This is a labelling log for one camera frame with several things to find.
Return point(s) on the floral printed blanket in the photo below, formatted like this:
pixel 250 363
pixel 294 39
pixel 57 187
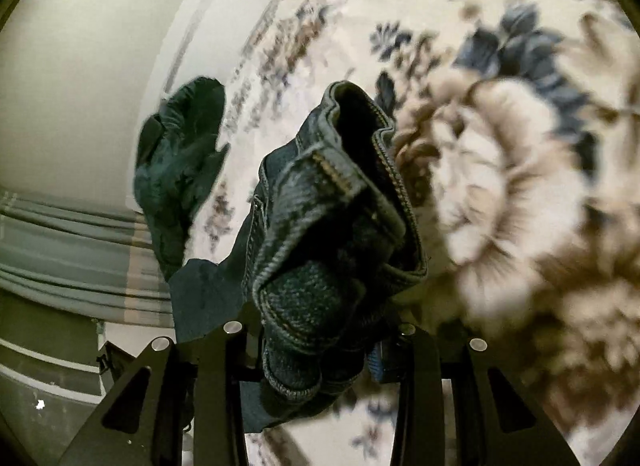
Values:
pixel 500 170

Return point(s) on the white bed headboard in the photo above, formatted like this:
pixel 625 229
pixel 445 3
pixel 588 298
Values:
pixel 200 40

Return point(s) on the dark blue jeans pants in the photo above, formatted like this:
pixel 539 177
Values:
pixel 320 246

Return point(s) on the grey green striped curtain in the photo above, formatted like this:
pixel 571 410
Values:
pixel 70 256

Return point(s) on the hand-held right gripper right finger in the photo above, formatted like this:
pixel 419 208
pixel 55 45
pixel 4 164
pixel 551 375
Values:
pixel 376 361

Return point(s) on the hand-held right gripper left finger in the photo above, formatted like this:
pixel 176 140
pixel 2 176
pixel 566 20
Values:
pixel 220 376

